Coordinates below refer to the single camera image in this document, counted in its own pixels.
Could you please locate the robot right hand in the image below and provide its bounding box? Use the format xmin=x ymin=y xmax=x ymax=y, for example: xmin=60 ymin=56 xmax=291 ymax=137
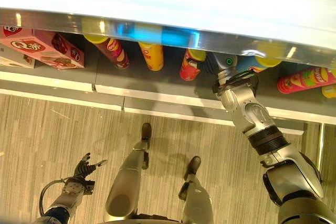
xmin=189 ymin=52 xmax=238 ymax=78

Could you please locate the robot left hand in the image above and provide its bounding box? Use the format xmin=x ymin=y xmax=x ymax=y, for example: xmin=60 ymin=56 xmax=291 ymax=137
xmin=73 ymin=152 xmax=109 ymax=180

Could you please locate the red chip can yellow lid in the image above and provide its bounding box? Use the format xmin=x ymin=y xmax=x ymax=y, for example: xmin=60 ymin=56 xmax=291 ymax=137
xmin=179 ymin=48 xmax=207 ymax=82

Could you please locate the blue chip can yellow lid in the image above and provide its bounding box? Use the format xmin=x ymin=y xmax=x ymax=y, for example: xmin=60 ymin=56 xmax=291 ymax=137
xmin=235 ymin=55 xmax=283 ymax=74

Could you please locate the grey shelf board white edge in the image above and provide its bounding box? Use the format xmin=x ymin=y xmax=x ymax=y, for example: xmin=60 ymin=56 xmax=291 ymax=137
xmin=0 ymin=61 xmax=336 ymax=132

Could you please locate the white shelf board metal edge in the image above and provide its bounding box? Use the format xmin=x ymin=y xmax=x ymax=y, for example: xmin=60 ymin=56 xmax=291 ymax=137
xmin=0 ymin=0 xmax=336 ymax=70

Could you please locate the dark red chip can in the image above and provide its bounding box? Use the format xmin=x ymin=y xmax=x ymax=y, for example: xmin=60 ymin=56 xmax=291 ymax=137
xmin=83 ymin=34 xmax=131 ymax=70

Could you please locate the pink green chip can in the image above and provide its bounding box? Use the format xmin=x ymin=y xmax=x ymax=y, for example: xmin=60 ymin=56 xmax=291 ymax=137
xmin=277 ymin=67 xmax=336 ymax=94

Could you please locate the robot right leg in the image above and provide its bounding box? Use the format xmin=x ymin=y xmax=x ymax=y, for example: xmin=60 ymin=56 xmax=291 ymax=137
xmin=177 ymin=155 xmax=214 ymax=224

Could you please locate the large pink snack box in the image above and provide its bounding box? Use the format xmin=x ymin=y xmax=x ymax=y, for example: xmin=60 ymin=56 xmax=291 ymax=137
xmin=0 ymin=29 xmax=86 ymax=70

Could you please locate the white snack box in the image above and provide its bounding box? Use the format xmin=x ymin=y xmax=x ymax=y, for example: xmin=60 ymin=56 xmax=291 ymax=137
xmin=0 ymin=45 xmax=36 ymax=69

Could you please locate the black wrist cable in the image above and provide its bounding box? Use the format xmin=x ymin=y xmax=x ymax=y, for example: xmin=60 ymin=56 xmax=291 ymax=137
xmin=38 ymin=178 xmax=69 ymax=217

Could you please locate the metal shelf post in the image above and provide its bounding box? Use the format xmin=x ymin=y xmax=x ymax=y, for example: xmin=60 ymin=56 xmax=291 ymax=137
xmin=316 ymin=123 xmax=327 ymax=170

